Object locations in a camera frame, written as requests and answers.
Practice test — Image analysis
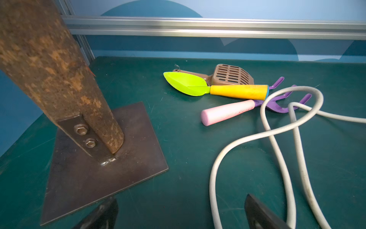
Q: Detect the horizontal aluminium frame rail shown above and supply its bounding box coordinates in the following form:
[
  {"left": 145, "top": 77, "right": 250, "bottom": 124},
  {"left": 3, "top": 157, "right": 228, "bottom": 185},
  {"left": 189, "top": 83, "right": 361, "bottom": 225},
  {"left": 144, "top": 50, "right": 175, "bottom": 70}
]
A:
[{"left": 62, "top": 16, "right": 366, "bottom": 41}]

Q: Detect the purple pink toy rake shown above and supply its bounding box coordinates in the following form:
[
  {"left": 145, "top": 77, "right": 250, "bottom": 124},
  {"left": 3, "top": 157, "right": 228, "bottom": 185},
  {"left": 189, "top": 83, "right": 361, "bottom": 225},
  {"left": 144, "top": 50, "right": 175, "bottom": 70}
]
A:
[{"left": 201, "top": 76, "right": 312, "bottom": 127}]

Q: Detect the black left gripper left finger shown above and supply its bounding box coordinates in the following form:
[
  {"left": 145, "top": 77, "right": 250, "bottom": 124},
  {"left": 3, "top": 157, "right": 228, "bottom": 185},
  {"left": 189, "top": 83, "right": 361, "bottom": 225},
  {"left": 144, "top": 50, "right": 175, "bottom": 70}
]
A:
[{"left": 73, "top": 197, "right": 119, "bottom": 229}]

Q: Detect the left vertical aluminium post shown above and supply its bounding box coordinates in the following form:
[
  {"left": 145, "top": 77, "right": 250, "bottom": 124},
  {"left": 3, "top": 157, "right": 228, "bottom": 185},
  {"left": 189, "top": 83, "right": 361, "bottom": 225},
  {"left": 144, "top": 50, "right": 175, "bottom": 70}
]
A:
[{"left": 57, "top": 0, "right": 95, "bottom": 65}]

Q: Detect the green yellow toy trowel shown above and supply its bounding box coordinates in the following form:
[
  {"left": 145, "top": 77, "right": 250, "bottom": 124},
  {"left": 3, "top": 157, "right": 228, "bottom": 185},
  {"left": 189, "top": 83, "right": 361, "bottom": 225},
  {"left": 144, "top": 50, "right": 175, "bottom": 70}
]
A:
[{"left": 163, "top": 72, "right": 269, "bottom": 101}]

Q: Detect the dark metal tree base plate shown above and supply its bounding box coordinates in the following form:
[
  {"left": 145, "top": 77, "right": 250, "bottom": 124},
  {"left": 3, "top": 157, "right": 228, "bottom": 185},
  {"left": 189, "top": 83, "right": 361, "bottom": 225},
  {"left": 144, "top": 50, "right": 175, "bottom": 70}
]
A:
[{"left": 41, "top": 102, "right": 169, "bottom": 225}]

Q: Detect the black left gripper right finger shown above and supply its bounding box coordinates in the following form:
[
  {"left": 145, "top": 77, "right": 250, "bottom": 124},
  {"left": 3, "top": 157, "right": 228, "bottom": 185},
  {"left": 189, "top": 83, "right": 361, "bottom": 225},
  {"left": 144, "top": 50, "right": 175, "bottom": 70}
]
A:
[{"left": 245, "top": 194, "right": 290, "bottom": 229}]

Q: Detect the brown slotted toy scoop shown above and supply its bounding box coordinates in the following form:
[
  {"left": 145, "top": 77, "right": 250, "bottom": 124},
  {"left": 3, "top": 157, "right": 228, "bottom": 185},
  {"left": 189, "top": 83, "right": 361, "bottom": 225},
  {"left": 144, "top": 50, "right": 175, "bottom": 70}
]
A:
[{"left": 173, "top": 64, "right": 254, "bottom": 86}]

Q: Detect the brown artificial tree trunk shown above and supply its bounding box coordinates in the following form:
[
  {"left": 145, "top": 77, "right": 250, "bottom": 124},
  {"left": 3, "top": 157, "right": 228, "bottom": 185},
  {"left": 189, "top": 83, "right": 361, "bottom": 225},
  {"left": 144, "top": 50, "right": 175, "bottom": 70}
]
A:
[{"left": 1, "top": 1, "right": 124, "bottom": 153}]

